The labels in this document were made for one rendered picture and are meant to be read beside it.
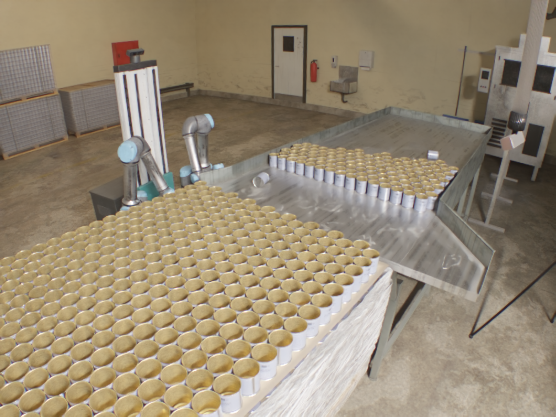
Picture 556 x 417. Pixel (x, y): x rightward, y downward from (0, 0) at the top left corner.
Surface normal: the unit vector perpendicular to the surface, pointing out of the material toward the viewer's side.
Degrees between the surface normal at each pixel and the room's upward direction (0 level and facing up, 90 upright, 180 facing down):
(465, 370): 0
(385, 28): 90
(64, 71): 90
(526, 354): 0
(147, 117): 90
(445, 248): 0
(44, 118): 91
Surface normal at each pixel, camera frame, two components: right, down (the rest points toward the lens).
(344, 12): -0.62, 0.36
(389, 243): 0.00, -0.88
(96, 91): 0.77, 0.32
